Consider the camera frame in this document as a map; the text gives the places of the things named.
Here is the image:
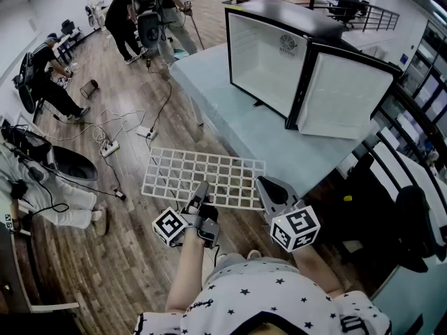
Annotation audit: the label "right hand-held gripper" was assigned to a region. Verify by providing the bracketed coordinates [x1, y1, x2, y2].
[256, 175, 321, 253]

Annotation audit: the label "wire mesh waste basket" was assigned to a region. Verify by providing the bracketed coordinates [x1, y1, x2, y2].
[79, 79, 100, 100]

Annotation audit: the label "person's grey shorts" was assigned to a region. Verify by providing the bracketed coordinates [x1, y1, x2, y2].
[205, 252, 251, 285]

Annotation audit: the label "black mini fridge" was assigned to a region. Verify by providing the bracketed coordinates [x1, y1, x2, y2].
[224, 0, 404, 141]

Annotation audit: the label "white power cable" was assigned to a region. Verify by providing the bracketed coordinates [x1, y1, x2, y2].
[45, 108, 147, 153]

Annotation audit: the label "white power strip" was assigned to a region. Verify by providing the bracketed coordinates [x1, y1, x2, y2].
[135, 125, 158, 140]
[99, 140, 121, 158]

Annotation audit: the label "wooden stick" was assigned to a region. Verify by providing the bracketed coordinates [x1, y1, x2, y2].
[188, 10, 206, 51]

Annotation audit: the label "black framed glass doors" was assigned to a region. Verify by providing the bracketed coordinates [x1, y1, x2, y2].
[397, 21, 447, 135]

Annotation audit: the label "black power cable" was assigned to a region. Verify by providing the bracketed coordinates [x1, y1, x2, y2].
[145, 58, 173, 132]

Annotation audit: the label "black metal railing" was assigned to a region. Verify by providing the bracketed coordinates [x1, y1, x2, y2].
[244, 0, 402, 34]

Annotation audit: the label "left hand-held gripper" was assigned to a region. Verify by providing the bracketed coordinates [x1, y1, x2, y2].
[152, 180, 221, 250]

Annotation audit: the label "grey backpack rig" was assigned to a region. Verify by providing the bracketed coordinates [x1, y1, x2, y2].
[131, 0, 165, 50]

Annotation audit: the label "ceiling tube light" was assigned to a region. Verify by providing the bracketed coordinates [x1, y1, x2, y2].
[428, 0, 447, 17]

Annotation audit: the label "person's white star print shirt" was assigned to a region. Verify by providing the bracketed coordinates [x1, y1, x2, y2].
[133, 259, 393, 335]

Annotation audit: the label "black backpack rig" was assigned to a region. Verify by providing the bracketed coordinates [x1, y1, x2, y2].
[17, 52, 38, 115]
[52, 145, 99, 190]

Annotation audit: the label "person's right forearm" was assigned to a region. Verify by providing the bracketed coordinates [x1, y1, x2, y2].
[291, 244, 346, 298]

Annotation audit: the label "person's left forearm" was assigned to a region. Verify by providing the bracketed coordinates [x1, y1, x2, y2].
[165, 228, 207, 313]

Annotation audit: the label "black office chair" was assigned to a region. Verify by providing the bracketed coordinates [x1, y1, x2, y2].
[328, 0, 369, 27]
[394, 185, 447, 274]

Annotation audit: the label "white metal frame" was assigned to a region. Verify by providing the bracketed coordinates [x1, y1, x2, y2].
[9, 221, 81, 314]

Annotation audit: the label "white wire shelf rack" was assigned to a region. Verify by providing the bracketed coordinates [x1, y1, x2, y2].
[140, 147, 267, 211]

